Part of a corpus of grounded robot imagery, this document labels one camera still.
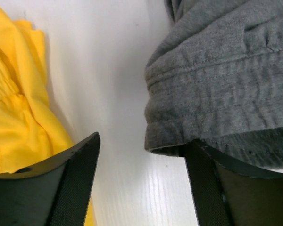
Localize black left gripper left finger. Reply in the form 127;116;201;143
0;132;100;226

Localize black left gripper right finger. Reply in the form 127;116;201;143
183;140;283;226

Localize yellow shorts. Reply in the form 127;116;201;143
0;8;95;226

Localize grey shorts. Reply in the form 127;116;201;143
145;0;283;169

